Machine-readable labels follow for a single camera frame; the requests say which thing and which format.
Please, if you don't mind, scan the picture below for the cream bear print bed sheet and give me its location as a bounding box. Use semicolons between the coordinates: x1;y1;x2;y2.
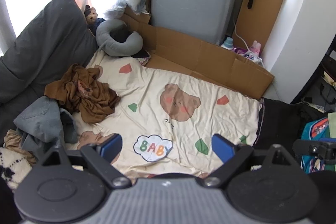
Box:
71;49;263;180

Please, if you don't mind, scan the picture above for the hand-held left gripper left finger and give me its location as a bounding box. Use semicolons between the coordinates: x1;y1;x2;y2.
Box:
42;134;131;189

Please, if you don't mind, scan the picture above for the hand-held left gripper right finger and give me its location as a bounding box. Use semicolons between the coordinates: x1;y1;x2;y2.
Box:
203;134;296;188

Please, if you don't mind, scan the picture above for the grey neck pillow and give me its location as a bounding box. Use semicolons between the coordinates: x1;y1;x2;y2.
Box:
96;19;144;57

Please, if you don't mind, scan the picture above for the white fluffy blanket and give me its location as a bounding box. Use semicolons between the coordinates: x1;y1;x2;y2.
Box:
0;147;33;190

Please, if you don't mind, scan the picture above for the black folded cloth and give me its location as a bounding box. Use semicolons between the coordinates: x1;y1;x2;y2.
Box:
253;98;315;148

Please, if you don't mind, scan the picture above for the colourful bag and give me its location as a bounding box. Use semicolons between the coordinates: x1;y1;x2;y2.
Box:
301;116;336;175

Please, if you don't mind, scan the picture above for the plush toy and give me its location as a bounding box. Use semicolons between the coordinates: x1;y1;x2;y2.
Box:
84;5;105;34

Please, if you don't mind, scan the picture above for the flattened cardboard box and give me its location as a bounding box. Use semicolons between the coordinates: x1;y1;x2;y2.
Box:
123;4;275;100

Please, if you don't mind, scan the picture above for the beige garment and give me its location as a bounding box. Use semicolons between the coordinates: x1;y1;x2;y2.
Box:
3;129;37;165

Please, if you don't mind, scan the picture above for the pink bottle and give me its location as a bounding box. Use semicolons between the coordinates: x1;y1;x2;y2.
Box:
249;40;262;57

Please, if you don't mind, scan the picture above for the blue-grey garment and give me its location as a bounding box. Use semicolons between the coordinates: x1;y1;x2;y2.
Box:
14;96;79;159

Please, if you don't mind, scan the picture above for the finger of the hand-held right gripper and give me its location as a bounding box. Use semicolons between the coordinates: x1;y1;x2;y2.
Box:
293;138;336;165

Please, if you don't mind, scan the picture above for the detergent bottle with teal cap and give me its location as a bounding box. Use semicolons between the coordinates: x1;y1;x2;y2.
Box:
220;37;235;50

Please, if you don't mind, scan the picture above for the brown printed t-shirt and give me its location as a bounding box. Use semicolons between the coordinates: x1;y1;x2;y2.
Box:
44;64;121;124

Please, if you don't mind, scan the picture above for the dark grey pillow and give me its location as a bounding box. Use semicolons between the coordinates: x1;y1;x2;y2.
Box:
0;0;99;120

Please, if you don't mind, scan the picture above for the floral patterned cloth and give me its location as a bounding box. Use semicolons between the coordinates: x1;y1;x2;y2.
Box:
135;50;152;66

